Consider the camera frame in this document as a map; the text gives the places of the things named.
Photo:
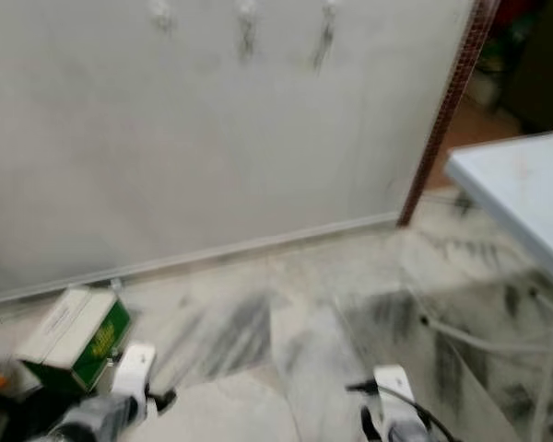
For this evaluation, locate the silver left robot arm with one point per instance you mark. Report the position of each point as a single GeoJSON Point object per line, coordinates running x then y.
{"type": "Point", "coordinates": [78, 425]}

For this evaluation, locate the green and white carton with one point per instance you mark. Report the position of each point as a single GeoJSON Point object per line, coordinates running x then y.
{"type": "Point", "coordinates": [78, 336]}

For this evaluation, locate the white table leg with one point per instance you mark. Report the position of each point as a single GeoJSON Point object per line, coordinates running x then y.
{"type": "Point", "coordinates": [479, 341]}

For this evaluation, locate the white baseboard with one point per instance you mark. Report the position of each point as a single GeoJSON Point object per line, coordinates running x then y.
{"type": "Point", "coordinates": [221, 253]}

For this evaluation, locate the white table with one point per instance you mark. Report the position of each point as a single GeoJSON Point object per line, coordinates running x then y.
{"type": "Point", "coordinates": [516, 184]}

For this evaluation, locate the small dark key bunch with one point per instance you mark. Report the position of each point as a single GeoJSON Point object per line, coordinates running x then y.
{"type": "Point", "coordinates": [247, 41]}

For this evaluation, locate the long dark key bunch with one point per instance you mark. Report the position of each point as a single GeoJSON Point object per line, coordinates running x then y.
{"type": "Point", "coordinates": [323, 46]}

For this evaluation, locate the dark wooden cabinet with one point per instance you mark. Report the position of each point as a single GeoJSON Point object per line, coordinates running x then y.
{"type": "Point", "coordinates": [544, 74]}

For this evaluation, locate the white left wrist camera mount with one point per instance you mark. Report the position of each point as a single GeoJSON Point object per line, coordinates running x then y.
{"type": "Point", "coordinates": [136, 368]}

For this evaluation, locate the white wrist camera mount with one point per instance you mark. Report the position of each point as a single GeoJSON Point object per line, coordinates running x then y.
{"type": "Point", "coordinates": [392, 391]}
{"type": "Point", "coordinates": [136, 368]}

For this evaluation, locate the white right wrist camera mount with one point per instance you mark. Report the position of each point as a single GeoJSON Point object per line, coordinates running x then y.
{"type": "Point", "coordinates": [392, 391]}

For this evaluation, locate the brown wall edge trim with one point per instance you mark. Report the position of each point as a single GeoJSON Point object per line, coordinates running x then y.
{"type": "Point", "coordinates": [447, 110]}

